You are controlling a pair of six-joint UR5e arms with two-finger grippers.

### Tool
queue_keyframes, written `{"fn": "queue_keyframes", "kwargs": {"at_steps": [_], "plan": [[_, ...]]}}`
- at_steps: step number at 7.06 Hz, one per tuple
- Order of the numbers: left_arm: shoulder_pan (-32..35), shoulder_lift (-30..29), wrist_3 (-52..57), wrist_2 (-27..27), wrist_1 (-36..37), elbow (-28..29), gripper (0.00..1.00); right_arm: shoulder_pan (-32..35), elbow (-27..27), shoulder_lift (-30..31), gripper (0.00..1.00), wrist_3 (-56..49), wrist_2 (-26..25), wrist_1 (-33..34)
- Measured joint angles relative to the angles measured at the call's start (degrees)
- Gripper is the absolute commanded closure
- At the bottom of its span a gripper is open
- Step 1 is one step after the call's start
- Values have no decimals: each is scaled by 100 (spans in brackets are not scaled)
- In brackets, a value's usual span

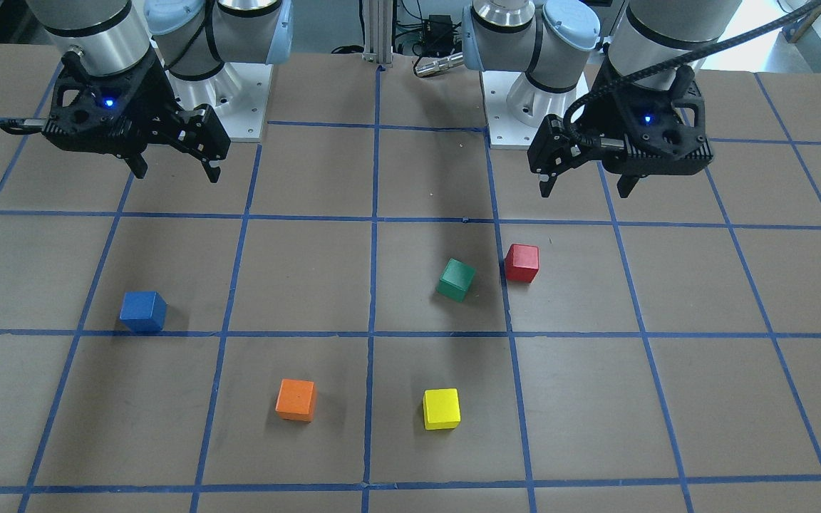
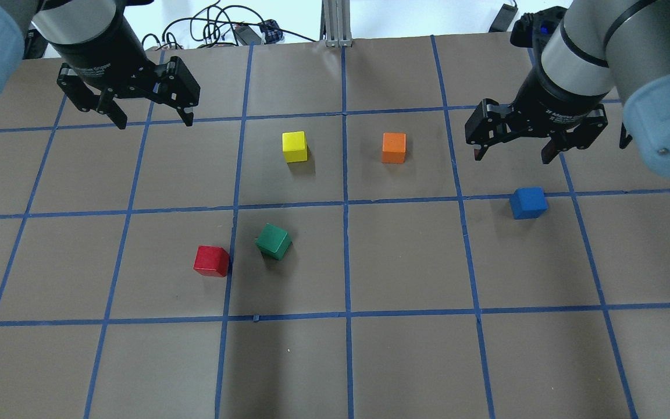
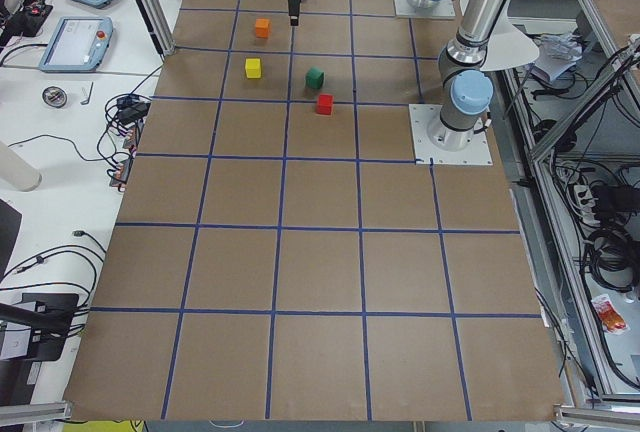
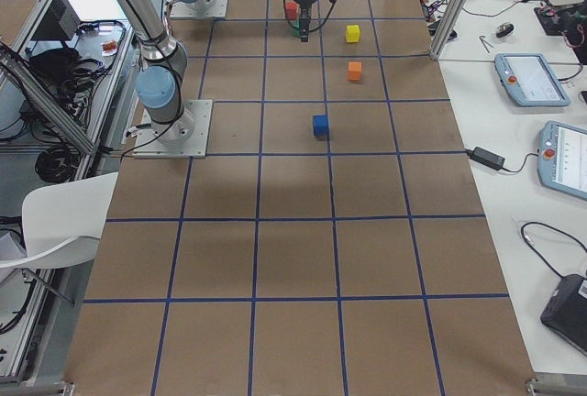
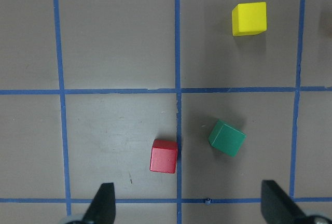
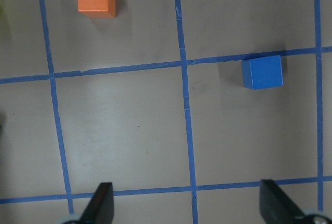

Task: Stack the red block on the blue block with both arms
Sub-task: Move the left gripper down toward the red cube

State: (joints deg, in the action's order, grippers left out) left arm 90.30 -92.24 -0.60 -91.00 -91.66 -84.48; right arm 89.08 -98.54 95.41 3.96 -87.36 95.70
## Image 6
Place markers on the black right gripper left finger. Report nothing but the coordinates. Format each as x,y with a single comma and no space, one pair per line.
101,206

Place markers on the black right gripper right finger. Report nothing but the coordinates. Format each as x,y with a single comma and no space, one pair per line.
275,206

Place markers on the blue wooden block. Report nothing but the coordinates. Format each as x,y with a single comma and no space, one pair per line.
262,73

